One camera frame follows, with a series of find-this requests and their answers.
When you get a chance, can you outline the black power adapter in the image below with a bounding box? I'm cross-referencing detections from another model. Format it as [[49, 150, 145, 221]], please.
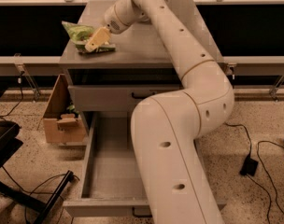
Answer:
[[239, 155, 258, 176]]

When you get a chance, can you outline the black cable on left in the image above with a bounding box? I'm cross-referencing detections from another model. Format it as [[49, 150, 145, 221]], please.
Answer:
[[0, 71, 26, 119]]

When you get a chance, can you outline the black drawer handle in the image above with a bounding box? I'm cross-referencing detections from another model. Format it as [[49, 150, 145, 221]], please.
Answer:
[[132, 207, 152, 218], [131, 92, 156, 100]]

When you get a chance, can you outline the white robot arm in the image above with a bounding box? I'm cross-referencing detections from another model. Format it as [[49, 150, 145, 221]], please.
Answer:
[[85, 0, 234, 224]]

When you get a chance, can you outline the black cable on right floor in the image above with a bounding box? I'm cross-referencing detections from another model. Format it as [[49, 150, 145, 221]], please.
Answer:
[[245, 140, 284, 224]]

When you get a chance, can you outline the black adapter power cable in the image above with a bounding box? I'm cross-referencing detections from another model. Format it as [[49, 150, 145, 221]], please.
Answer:
[[225, 122, 252, 158]]

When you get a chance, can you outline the black lower drawer handle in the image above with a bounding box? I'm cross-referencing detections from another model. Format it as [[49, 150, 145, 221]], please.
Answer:
[[132, 207, 152, 218]]

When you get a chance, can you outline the closed grey upper drawer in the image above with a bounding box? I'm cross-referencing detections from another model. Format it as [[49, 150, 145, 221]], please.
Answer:
[[68, 84, 180, 111]]

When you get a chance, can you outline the green jalapeno chip bag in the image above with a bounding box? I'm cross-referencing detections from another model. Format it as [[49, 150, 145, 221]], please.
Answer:
[[62, 21, 116, 53]]

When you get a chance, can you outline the grey drawer cabinet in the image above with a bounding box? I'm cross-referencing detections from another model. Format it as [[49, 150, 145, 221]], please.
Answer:
[[59, 0, 226, 134]]

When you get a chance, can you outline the brown cardboard box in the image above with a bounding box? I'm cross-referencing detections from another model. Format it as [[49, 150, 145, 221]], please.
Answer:
[[43, 75, 86, 144]]

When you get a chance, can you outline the grey metal railing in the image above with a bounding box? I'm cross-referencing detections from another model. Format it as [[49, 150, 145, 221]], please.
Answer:
[[0, 0, 284, 77]]

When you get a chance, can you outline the black upper drawer handle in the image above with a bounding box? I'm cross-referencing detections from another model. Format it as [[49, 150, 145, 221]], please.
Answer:
[[131, 92, 156, 100]]

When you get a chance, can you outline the open grey lower drawer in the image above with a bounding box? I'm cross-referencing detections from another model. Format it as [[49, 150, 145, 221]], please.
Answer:
[[64, 112, 223, 224]]

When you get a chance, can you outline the black chair frame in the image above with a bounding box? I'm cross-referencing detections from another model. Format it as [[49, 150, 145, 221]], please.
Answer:
[[0, 87, 76, 224]]

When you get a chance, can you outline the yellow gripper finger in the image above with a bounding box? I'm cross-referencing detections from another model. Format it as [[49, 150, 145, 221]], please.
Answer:
[[85, 27, 111, 52]]

